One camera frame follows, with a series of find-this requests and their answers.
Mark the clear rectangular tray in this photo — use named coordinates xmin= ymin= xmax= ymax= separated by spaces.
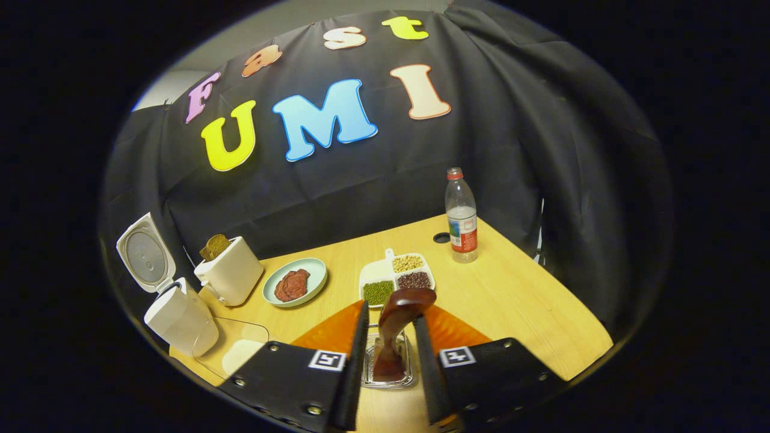
xmin=192 ymin=316 xmax=270 ymax=381

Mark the clear wire chopstick holder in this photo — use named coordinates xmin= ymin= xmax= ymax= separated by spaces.
xmin=361 ymin=324 xmax=420 ymax=390

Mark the pale green plate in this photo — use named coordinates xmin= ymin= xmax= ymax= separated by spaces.
xmin=262 ymin=257 xmax=328 ymax=309

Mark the white divided grain dish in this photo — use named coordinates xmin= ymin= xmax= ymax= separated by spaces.
xmin=359 ymin=248 xmax=436 ymax=309

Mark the brown wooden spoon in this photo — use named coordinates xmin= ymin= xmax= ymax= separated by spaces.
xmin=373 ymin=287 xmax=437 ymax=382

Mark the dark red bean heap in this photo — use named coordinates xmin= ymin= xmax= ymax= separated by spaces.
xmin=396 ymin=271 xmax=433 ymax=290

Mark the white toaster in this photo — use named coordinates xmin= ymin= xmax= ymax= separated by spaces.
xmin=194 ymin=236 xmax=265 ymax=307

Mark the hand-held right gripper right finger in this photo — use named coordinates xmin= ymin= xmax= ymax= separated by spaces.
xmin=413 ymin=304 xmax=569 ymax=433

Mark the green mung bean heap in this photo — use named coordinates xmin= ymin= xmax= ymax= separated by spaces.
xmin=363 ymin=280 xmax=395 ymax=306

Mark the clear plastic water bottle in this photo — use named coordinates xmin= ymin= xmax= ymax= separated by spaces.
xmin=445 ymin=167 xmax=479 ymax=264

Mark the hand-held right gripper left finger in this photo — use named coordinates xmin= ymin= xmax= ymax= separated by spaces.
xmin=218 ymin=299 xmax=370 ymax=433

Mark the brown toast slice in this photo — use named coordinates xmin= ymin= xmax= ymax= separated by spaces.
xmin=200 ymin=234 xmax=232 ymax=262

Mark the white rice cooker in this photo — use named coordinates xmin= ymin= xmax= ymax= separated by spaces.
xmin=115 ymin=212 xmax=220 ymax=358

